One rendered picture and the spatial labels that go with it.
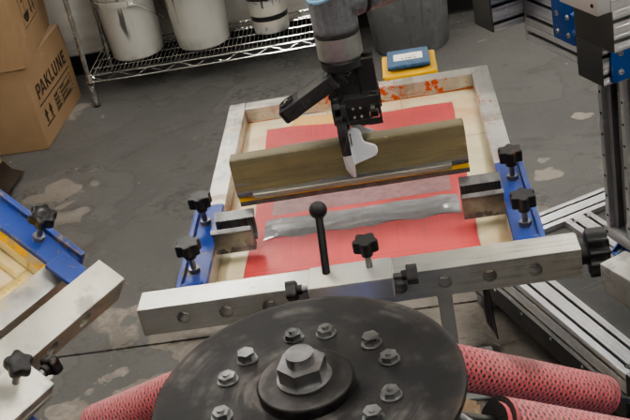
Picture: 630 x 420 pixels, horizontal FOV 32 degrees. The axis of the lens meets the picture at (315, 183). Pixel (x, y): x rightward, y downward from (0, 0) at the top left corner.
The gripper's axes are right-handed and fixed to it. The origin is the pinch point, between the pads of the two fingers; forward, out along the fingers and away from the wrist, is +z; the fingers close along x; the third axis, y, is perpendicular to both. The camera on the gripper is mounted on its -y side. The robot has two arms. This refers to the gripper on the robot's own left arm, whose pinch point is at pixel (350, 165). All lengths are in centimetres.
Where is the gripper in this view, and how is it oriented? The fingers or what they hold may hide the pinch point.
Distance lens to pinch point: 188.2
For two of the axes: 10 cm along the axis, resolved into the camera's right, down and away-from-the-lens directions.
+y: 9.8, -1.5, -1.1
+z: 1.9, 8.7, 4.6
